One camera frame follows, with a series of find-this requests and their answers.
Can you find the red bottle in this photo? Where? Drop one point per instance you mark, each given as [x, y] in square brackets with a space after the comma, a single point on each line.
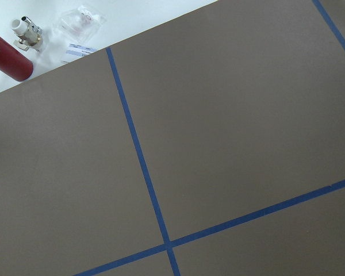
[13, 63]

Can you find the clear plastic parts bag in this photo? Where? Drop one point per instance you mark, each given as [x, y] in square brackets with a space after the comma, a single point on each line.
[80, 24]

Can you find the metal valve fitting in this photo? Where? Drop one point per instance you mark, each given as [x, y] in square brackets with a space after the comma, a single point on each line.
[28, 33]

